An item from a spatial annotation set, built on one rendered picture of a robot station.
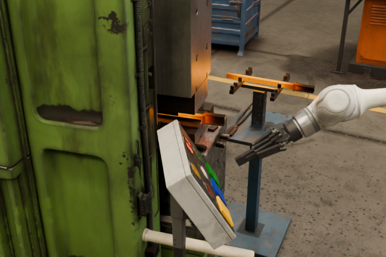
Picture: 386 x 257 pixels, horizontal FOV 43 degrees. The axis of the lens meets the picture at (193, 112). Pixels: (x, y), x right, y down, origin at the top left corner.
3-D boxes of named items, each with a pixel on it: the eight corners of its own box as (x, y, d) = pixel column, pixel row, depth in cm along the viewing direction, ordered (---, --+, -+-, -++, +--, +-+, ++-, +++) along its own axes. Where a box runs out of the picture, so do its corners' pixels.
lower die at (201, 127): (207, 127, 220) (207, 109, 216) (195, 148, 203) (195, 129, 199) (122, 115, 231) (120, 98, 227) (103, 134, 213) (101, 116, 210)
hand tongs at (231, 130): (260, 93, 301) (260, 91, 301) (266, 94, 300) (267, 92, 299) (224, 135, 253) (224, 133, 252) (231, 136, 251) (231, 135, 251)
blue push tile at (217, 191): (222, 192, 164) (212, 177, 160) (227, 206, 157) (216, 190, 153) (218, 195, 164) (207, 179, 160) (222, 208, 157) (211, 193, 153)
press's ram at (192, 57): (215, 65, 220) (217, -25, 203) (190, 98, 187) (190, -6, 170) (130, 56, 231) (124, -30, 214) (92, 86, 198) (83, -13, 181)
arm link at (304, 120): (313, 123, 169) (297, 131, 170) (302, 102, 165) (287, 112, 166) (323, 135, 161) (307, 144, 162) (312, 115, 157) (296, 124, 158)
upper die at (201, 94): (207, 96, 213) (208, 76, 209) (195, 115, 196) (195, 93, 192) (119, 85, 224) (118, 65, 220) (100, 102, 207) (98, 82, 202)
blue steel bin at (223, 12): (260, 37, 646) (264, -17, 615) (243, 55, 580) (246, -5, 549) (177, 28, 686) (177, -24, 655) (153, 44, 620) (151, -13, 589)
